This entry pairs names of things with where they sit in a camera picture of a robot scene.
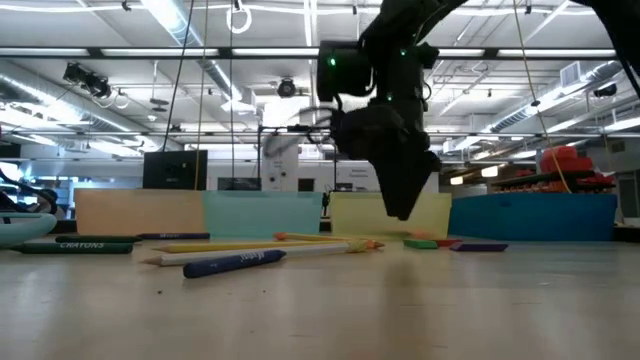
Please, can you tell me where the yellow pencil orange eraser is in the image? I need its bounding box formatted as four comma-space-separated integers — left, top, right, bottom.
273, 229, 437, 244

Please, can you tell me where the teal translucent plastic bin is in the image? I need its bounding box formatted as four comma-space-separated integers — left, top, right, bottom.
202, 190, 324, 239

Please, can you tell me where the white pencil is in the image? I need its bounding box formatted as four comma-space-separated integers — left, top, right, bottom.
142, 241, 372, 267

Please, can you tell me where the blue crayon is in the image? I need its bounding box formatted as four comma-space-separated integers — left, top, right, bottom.
182, 249, 288, 280

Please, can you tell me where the dark green crayon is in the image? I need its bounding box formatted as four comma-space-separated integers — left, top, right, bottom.
54, 234, 144, 245

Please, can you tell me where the black right camera cable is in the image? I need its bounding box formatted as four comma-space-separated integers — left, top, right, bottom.
262, 92, 346, 159

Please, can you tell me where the white cable ring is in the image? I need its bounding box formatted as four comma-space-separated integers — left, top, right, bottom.
225, 2, 253, 35

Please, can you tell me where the black rig frame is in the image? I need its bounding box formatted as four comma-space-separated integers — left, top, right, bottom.
256, 124, 338, 194

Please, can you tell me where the black monitor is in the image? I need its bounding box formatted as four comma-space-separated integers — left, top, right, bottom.
142, 149, 209, 191

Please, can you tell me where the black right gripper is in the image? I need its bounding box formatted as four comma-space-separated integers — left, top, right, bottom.
332, 97, 444, 221

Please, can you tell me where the blue plastic bin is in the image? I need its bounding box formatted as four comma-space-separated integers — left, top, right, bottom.
448, 193, 618, 243

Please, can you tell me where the green crayon white print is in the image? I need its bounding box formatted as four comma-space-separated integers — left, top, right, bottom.
9, 241, 134, 255

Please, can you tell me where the person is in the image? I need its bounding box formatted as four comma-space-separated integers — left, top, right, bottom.
38, 187, 60, 216

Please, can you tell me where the yellow translucent plastic bin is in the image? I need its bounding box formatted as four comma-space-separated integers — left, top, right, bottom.
329, 192, 453, 240

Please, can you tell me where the purple eraser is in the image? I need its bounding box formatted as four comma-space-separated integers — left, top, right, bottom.
449, 242, 510, 253

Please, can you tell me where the dark thin pen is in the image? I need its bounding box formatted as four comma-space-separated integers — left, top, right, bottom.
135, 232, 211, 241

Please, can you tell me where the black hanging cable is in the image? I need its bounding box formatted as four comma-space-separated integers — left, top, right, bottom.
161, 0, 196, 152

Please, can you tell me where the red parts bins rack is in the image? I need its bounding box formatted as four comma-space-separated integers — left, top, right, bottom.
492, 144, 617, 195

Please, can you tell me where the black hanging camera with cable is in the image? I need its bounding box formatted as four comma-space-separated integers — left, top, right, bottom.
62, 62, 130, 110

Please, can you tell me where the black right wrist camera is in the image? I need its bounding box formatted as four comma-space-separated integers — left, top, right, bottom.
317, 40, 375, 103

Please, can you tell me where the overhead light bar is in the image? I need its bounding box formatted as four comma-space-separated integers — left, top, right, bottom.
0, 45, 619, 61

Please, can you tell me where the orange translucent plastic bin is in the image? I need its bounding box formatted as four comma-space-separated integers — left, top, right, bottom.
74, 188, 206, 236

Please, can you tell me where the round black hanging camera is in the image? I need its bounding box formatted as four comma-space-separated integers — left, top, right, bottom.
276, 76, 298, 99

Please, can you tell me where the white column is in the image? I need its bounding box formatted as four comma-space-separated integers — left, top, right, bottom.
260, 134, 300, 192

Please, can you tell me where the black low box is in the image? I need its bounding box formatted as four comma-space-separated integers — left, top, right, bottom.
217, 177, 271, 192

